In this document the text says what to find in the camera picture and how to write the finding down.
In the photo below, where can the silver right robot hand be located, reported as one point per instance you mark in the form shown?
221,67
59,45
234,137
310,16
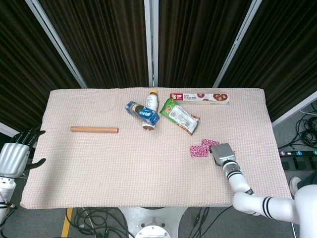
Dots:
223,152

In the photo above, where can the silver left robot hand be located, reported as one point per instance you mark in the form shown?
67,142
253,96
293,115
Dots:
13,158

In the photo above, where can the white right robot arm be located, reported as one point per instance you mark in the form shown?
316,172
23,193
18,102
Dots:
237,181

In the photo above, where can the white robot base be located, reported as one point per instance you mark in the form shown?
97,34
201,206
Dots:
153,223

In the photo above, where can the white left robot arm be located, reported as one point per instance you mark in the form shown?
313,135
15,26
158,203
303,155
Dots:
6,186

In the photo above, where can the green snack bag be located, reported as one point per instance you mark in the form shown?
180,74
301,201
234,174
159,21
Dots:
178,115

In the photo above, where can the long baking paper box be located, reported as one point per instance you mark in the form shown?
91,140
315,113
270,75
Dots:
198,98

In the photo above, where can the black power strip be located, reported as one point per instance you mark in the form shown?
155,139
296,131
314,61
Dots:
292,153

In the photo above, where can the black foot pedal unit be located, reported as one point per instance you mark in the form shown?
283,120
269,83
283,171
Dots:
298,163

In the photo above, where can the grey sneaker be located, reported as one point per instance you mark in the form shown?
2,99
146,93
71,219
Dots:
294,184

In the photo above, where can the yellow floor tape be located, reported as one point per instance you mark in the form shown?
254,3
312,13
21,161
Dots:
67,223

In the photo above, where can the dark curtain panel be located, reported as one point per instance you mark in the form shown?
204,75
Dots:
24,74
104,44
193,42
284,62

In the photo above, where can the blue drink carton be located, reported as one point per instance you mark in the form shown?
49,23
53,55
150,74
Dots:
146,115

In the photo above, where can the wooden rolling pin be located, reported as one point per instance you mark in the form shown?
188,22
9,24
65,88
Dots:
94,129

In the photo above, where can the white bottle with brown drink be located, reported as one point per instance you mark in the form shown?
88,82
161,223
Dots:
151,101

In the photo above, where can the dark trouser leg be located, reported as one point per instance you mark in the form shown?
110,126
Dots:
308,179

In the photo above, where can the beige waffle tablecloth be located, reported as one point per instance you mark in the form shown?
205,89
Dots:
123,168

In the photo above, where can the white metal frame rail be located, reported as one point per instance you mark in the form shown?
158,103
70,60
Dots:
7,130
294,109

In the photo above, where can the white metal frame post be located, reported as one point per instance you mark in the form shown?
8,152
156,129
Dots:
148,37
58,44
235,44

